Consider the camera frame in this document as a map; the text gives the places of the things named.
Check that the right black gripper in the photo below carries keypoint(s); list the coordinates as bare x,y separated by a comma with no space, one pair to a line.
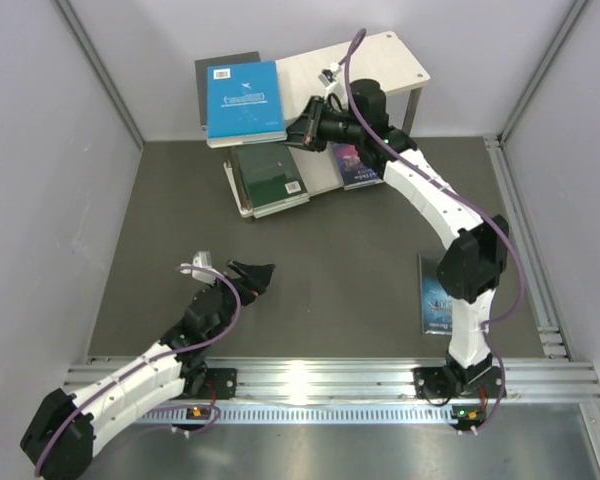
305,131

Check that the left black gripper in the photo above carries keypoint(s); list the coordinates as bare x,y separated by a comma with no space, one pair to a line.
254,282

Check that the dark green book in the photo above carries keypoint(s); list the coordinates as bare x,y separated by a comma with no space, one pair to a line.
269,174

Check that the bright blue book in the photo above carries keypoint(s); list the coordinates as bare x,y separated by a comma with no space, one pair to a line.
244,105

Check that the purple galaxy cover book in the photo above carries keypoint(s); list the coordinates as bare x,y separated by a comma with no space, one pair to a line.
353,172

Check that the pale grey-green book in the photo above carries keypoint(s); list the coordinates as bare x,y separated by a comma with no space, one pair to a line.
279,206

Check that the black glossy book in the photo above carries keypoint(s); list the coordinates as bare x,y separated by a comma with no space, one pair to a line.
201,67

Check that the dark blue Wuthering Heights book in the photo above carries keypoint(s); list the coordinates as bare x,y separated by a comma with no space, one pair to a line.
436,304

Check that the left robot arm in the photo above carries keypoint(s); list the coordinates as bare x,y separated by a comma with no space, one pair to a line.
69,429

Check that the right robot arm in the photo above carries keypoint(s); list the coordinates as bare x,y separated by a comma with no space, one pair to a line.
475,255

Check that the white two-tier shelf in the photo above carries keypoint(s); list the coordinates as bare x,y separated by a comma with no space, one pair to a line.
382,57

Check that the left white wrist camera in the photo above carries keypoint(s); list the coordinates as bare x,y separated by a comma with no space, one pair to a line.
200,268

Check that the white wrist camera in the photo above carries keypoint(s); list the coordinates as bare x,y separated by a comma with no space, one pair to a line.
331,79
200,268

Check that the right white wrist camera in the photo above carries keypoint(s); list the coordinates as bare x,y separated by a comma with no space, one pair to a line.
331,79

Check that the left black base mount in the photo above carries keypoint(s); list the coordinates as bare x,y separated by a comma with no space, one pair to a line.
218,384

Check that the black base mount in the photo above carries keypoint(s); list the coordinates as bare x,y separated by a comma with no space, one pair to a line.
438,387
218,384

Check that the slotted cable duct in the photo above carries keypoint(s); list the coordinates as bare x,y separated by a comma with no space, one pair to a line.
332,414

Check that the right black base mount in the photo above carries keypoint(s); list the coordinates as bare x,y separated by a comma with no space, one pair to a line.
438,387

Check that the aluminium front rail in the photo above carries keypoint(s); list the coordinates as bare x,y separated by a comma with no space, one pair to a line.
322,381

